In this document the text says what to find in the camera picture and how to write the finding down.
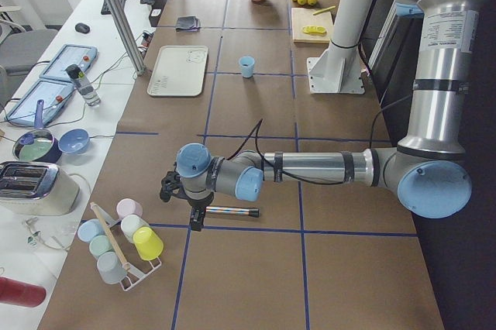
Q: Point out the white cup on rack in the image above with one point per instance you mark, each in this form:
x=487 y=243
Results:
x=130 y=224

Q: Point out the black computer mouse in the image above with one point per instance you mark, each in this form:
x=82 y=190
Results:
x=82 y=28

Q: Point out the cream toaster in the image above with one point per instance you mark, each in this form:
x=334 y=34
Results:
x=42 y=189

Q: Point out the wooden cutting board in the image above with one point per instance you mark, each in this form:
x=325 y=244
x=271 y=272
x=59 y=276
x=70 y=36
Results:
x=301 y=17

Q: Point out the steel muddler black tip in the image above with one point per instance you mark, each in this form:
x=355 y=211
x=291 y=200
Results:
x=251 y=212

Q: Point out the blue cup on rack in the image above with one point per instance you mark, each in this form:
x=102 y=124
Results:
x=90 y=229

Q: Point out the yellow plastic knife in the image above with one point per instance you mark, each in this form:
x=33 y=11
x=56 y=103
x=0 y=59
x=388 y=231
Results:
x=324 y=10

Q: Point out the dark blue saucepan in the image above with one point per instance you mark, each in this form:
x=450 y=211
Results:
x=39 y=144

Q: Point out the clear water bottle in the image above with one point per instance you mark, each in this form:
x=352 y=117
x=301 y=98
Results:
x=83 y=85

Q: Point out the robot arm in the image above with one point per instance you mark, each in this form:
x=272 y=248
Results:
x=423 y=170

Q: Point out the yellow cup on rack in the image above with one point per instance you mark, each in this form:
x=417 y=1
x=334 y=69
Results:
x=148 y=244

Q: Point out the red bottle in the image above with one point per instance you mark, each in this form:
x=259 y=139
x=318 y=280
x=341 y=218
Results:
x=21 y=293

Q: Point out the blue bowl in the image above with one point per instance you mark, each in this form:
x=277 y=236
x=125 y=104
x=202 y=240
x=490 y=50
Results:
x=75 y=141

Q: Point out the grey cup on rack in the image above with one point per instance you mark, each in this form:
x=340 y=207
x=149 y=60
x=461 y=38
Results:
x=110 y=268

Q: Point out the cream bear tray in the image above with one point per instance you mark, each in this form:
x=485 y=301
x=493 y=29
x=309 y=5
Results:
x=178 y=72

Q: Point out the light blue cup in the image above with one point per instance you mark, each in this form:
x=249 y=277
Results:
x=246 y=65

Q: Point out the white pedestal column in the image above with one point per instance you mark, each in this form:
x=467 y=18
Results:
x=338 y=70

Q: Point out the pink cup on rack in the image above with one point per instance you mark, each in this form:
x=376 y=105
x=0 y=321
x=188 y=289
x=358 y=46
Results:
x=128 y=206

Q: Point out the white cup rack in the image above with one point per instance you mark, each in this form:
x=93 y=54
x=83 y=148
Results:
x=137 y=269

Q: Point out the grey purple folded cloth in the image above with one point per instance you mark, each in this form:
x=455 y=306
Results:
x=188 y=24

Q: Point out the yellow lemon slices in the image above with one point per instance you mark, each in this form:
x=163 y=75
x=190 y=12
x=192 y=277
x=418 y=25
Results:
x=314 y=30

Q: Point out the far teach pendant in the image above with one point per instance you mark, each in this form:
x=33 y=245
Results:
x=69 y=54

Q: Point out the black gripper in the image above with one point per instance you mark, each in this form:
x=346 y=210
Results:
x=198 y=201

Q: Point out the green cup on rack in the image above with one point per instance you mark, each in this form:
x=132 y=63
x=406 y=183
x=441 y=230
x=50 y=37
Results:
x=100 y=245

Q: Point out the aluminium frame post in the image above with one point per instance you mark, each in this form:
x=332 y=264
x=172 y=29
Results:
x=127 y=38

